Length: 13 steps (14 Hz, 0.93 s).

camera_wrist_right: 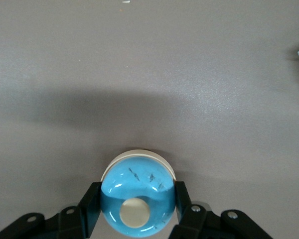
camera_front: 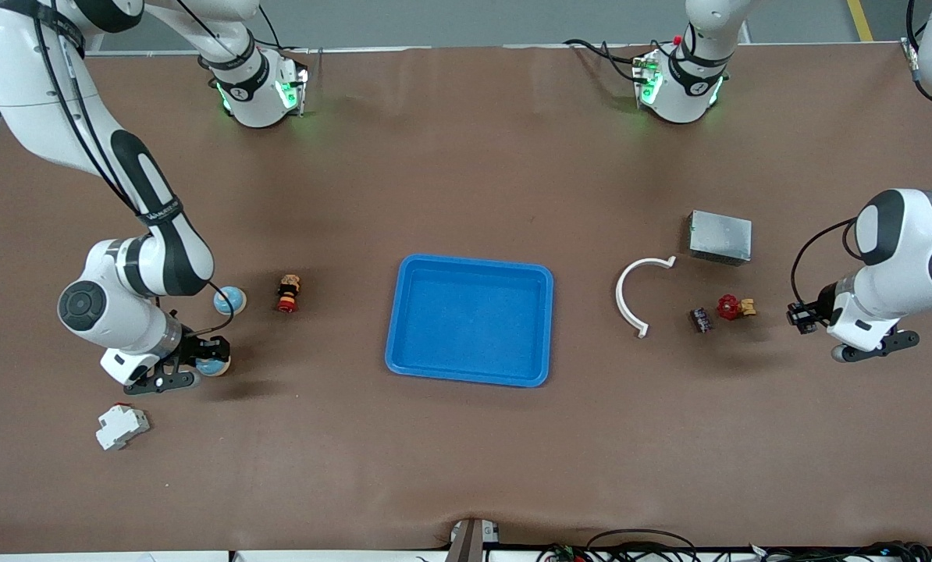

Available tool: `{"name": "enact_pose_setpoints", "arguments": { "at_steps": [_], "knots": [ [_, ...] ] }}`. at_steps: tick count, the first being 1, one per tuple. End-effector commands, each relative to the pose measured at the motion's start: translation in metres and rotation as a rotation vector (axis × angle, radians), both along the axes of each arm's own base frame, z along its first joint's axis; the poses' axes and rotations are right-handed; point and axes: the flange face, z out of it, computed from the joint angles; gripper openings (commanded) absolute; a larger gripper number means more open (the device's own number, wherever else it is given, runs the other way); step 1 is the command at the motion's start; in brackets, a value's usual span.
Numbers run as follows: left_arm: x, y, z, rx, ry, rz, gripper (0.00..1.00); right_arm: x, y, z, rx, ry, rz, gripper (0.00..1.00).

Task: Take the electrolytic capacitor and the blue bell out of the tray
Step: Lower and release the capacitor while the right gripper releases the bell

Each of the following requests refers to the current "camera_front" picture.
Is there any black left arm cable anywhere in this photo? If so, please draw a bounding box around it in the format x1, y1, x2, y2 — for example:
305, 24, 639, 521
790, 217, 861, 307

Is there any brown table cover mat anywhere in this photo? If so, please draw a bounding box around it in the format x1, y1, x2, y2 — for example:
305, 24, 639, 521
0, 43, 932, 555

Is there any white curved pipe clamp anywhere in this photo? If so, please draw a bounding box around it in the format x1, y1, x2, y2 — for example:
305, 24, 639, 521
615, 255, 678, 339

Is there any black base cable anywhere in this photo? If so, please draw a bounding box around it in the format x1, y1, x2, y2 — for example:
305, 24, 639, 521
564, 37, 640, 79

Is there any brass valve red handle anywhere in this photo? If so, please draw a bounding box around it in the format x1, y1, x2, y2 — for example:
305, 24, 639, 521
716, 293, 757, 322

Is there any silver metal box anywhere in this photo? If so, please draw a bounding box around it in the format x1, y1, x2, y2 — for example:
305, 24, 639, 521
686, 209, 752, 267

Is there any red emergency stop yellow collar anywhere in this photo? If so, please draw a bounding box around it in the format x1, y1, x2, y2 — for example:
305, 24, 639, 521
277, 274, 304, 314

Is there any white circuit breaker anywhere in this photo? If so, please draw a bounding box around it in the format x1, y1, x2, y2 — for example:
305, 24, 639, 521
95, 404, 151, 452

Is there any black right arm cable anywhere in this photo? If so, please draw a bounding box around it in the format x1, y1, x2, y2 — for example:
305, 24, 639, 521
29, 0, 237, 335

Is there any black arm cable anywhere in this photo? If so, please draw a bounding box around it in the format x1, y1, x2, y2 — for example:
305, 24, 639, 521
29, 0, 237, 335
790, 217, 861, 307

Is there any grey table edge bracket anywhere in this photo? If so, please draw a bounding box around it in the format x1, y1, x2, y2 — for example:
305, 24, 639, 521
446, 518, 500, 562

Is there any black cable bundle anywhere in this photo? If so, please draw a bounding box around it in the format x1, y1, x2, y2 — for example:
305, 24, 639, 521
535, 528, 932, 562

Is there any blue plastic tray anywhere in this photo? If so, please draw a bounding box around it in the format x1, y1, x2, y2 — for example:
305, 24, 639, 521
384, 254, 554, 388

